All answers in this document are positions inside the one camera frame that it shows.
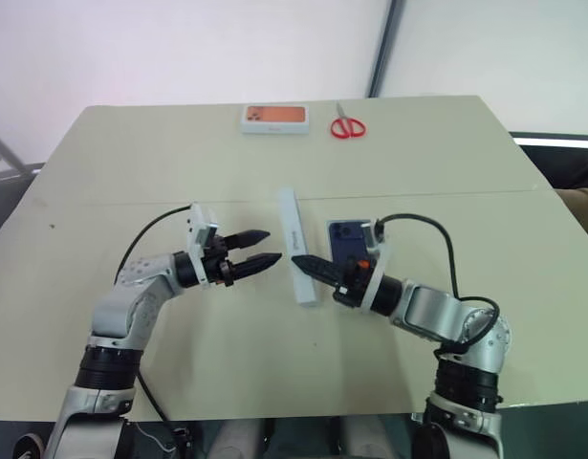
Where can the olive brown fabric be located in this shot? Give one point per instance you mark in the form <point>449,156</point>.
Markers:
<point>582,205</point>

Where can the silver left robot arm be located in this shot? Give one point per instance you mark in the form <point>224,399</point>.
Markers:
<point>126,306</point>

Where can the grey metal frame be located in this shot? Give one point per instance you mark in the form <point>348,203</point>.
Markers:
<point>6,153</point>

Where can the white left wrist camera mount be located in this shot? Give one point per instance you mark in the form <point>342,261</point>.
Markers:
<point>200,225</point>

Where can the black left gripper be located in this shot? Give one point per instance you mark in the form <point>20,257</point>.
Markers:
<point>219,270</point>

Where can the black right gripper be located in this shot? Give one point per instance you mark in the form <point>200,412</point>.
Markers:
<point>353,287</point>

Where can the black side table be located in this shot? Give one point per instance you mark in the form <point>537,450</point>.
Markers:
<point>561,162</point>

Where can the grey rounded leg shape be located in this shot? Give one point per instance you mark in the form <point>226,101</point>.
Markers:
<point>365,440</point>
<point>236,440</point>

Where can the long white box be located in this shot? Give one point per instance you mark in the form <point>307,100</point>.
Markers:
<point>296,229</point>

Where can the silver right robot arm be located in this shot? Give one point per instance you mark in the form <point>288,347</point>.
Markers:
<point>432,313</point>

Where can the dark window frame post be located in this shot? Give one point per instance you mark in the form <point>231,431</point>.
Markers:
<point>384,48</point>

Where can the dark blue smartphone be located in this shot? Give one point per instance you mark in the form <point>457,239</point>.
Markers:
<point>348,241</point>

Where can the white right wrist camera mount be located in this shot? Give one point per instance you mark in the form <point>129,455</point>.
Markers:
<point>377,282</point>

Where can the orange printed phone box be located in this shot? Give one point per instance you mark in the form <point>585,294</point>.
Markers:
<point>274,118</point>

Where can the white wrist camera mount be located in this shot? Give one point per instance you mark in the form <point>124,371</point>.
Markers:
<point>200,225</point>
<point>377,282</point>

